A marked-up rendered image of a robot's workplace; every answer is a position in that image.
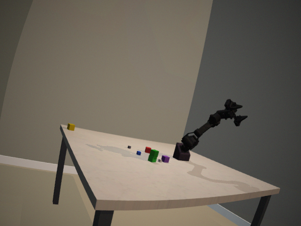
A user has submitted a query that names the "purple block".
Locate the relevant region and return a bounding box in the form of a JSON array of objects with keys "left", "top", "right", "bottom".
[{"left": 162, "top": 155, "right": 170, "bottom": 163}]

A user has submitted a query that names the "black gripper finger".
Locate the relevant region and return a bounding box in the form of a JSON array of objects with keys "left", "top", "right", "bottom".
[
  {"left": 229, "top": 101, "right": 243, "bottom": 110},
  {"left": 237, "top": 115, "right": 248, "bottom": 124}
]

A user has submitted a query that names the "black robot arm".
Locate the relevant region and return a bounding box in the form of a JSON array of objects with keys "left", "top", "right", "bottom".
[{"left": 180, "top": 110, "right": 223, "bottom": 153}]

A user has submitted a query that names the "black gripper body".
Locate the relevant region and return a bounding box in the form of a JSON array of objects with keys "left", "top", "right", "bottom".
[{"left": 222, "top": 99, "right": 240, "bottom": 126}]

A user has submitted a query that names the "green block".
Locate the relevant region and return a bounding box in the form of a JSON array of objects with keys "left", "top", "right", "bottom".
[
  {"left": 148, "top": 155, "right": 157, "bottom": 162},
  {"left": 150, "top": 150, "right": 159, "bottom": 157}
]

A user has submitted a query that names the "red block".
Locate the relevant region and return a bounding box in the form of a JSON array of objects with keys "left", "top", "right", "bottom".
[{"left": 145, "top": 147, "right": 151, "bottom": 153}]

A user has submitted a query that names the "small yellow block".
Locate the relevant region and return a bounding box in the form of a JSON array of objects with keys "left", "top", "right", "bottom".
[{"left": 67, "top": 123, "right": 75, "bottom": 131}]

